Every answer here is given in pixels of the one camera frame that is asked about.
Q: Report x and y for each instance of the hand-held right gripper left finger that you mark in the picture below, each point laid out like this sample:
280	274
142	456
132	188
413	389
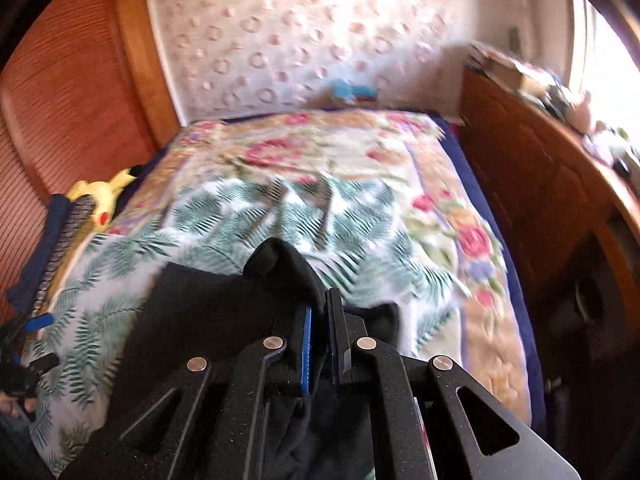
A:
306	350

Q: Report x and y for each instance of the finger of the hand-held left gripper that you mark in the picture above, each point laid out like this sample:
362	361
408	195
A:
40	322
45	361

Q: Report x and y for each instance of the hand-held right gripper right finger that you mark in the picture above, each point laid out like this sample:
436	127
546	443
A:
337	340

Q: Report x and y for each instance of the black printed t-shirt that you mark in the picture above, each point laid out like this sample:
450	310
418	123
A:
200	310

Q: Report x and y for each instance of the person's left hand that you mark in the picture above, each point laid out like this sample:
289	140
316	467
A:
15	404

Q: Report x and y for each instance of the navy blue cloth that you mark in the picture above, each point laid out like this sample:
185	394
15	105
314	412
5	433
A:
50	230

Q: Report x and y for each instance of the dark patterned cloth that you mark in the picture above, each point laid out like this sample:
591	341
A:
75	235

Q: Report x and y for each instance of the yellow plush toy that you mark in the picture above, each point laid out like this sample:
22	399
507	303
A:
100	195

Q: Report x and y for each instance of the fern print sheet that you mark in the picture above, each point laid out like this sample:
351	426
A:
225	210

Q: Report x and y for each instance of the navy bed sheet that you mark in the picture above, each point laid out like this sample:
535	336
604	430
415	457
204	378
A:
515	280

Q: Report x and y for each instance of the floral blanket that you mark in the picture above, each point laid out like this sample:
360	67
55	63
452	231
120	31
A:
300	145

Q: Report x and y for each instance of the wooden headboard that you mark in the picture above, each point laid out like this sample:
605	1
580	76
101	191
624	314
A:
70	85

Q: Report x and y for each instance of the blue box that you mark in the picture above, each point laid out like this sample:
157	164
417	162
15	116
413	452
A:
352	91

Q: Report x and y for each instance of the wooden cabinet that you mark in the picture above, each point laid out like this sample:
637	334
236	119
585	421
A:
540	185

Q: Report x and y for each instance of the circle pattern curtain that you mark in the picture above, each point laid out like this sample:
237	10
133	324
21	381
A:
310	35

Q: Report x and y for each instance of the pink bottle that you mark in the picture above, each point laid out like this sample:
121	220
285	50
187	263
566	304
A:
581	112

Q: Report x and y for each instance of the window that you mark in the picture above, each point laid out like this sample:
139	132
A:
605	50

